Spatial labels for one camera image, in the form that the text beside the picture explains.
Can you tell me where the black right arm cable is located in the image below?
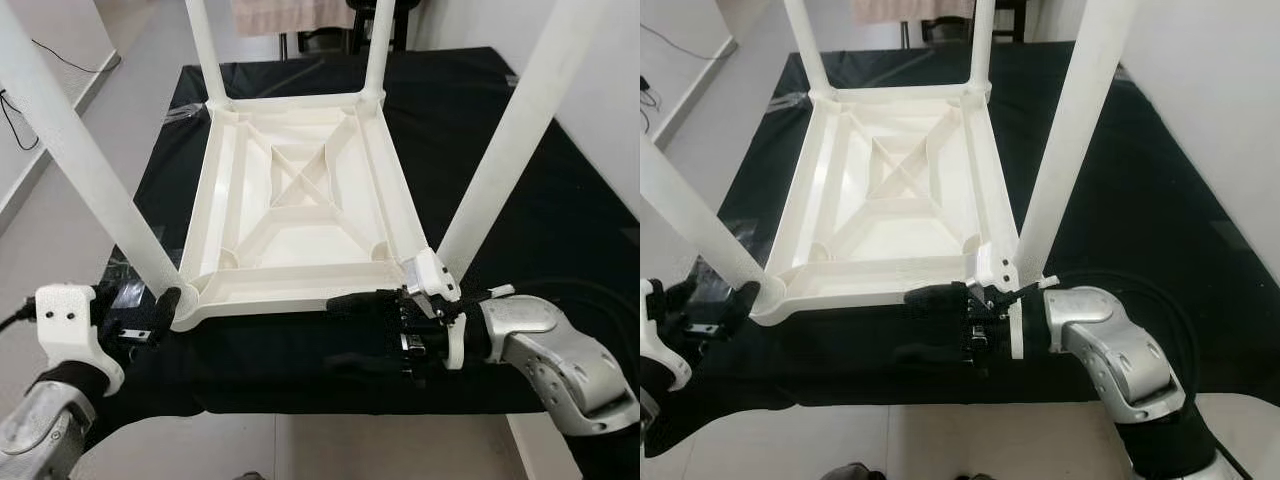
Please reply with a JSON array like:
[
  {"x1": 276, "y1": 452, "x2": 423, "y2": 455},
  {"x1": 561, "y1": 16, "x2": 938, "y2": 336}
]
[{"x1": 1050, "y1": 268, "x2": 1206, "y2": 386}]

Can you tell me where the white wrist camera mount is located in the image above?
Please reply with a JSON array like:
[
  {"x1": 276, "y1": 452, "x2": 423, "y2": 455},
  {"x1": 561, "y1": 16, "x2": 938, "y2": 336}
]
[
  {"x1": 34, "y1": 283, "x2": 127, "y2": 397},
  {"x1": 974, "y1": 242, "x2": 1062, "y2": 362},
  {"x1": 402, "y1": 249, "x2": 517, "y2": 372},
  {"x1": 640, "y1": 277, "x2": 694, "y2": 394}
]

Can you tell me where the black wall cable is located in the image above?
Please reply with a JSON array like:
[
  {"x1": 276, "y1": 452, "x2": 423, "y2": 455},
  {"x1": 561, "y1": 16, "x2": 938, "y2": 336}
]
[
  {"x1": 0, "y1": 38, "x2": 107, "y2": 153},
  {"x1": 640, "y1": 22, "x2": 737, "y2": 137}
]

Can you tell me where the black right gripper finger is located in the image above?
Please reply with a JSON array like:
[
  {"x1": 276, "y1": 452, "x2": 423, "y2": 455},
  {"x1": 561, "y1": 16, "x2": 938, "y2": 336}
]
[
  {"x1": 325, "y1": 289, "x2": 409, "y2": 317},
  {"x1": 324, "y1": 350, "x2": 407, "y2": 381},
  {"x1": 894, "y1": 341, "x2": 973, "y2": 371},
  {"x1": 902, "y1": 282, "x2": 973, "y2": 310}
]

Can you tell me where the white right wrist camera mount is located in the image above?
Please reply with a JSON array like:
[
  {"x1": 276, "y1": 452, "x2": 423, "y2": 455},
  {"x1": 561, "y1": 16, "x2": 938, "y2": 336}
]
[
  {"x1": 974, "y1": 242, "x2": 1062, "y2": 362},
  {"x1": 402, "y1": 249, "x2": 517, "y2": 372}
]

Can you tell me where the beige checked cloth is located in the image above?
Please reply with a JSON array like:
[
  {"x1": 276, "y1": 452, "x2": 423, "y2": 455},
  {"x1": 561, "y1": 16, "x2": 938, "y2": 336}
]
[
  {"x1": 232, "y1": 0, "x2": 357, "y2": 37},
  {"x1": 853, "y1": 0, "x2": 977, "y2": 27}
]

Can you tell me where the white plastic table top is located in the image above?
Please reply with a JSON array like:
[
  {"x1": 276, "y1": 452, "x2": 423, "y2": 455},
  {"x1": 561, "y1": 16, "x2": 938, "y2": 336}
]
[
  {"x1": 750, "y1": 82, "x2": 1023, "y2": 328},
  {"x1": 170, "y1": 90, "x2": 461, "y2": 333}
]

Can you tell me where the black wooden stool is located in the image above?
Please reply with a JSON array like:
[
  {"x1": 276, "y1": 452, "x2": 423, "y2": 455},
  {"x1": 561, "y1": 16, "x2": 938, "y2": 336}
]
[
  {"x1": 920, "y1": 0, "x2": 1031, "y2": 47},
  {"x1": 295, "y1": 0, "x2": 413, "y2": 53}
]

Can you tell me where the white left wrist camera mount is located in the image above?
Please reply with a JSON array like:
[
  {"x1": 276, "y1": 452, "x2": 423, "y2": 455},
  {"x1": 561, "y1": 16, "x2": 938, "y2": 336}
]
[
  {"x1": 34, "y1": 283, "x2": 127, "y2": 397},
  {"x1": 640, "y1": 277, "x2": 694, "y2": 394}
]

